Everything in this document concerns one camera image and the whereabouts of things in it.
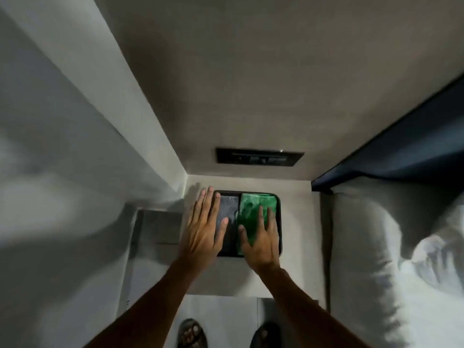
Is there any person's right hand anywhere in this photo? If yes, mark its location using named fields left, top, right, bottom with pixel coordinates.
left=237, top=206, right=282, bottom=275

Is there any person's left hand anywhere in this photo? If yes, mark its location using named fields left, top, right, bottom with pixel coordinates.
left=179, top=186, right=229, bottom=276

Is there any person's left forearm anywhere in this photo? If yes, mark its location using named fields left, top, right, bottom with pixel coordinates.
left=84, top=260, right=203, bottom=348

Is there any person's right forearm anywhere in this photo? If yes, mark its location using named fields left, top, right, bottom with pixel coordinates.
left=256, top=266, right=372, bottom=348

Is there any black tray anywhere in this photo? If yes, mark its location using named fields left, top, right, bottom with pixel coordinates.
left=213, top=190, right=283, bottom=258

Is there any grey cloth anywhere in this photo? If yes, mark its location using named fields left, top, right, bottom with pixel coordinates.
left=216, top=195, right=242, bottom=255

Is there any green cloth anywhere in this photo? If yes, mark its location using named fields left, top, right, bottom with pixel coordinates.
left=236, top=193, right=279, bottom=256

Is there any white bedside table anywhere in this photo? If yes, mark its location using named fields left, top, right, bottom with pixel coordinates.
left=117, top=174, right=327, bottom=317

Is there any person's right sandal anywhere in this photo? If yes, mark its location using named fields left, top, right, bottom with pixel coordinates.
left=249, top=322, right=282, bottom=348

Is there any person's sandal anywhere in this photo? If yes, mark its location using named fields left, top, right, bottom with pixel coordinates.
left=177, top=318, right=208, bottom=348
left=249, top=322, right=282, bottom=348

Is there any white pillow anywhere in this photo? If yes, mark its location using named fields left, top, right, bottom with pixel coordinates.
left=326, top=176, right=464, bottom=348

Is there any person's left sandal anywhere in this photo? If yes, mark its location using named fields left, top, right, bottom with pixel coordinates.
left=177, top=318, right=208, bottom=348

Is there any dark blue headboard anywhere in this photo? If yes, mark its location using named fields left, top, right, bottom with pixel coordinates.
left=311, top=73, right=464, bottom=195

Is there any black wall switch panel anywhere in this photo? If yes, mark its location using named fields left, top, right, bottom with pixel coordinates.
left=216, top=147, right=305, bottom=167

